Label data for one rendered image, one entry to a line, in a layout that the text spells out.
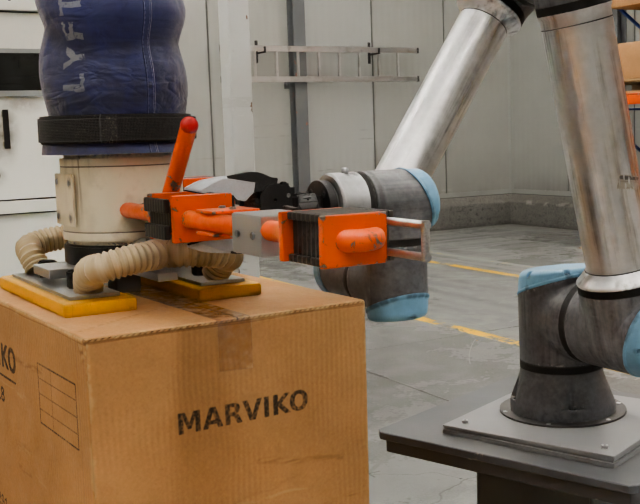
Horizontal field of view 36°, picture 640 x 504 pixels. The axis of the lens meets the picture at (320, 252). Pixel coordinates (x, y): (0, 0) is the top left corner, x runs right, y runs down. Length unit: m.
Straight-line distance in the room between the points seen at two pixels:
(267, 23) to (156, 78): 10.44
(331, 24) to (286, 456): 11.06
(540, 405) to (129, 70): 0.93
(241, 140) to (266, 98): 6.77
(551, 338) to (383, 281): 0.48
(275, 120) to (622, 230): 10.28
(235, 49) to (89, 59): 3.62
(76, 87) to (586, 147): 0.78
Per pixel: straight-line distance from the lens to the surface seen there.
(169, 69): 1.44
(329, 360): 1.33
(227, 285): 1.40
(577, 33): 1.58
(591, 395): 1.84
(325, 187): 1.33
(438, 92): 1.59
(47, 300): 1.39
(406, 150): 1.56
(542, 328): 1.80
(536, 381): 1.83
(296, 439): 1.33
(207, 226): 1.16
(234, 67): 5.00
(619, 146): 1.62
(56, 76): 1.44
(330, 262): 0.92
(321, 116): 12.09
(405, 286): 1.39
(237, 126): 4.99
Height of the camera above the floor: 1.30
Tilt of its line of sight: 7 degrees down
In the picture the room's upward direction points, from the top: 2 degrees counter-clockwise
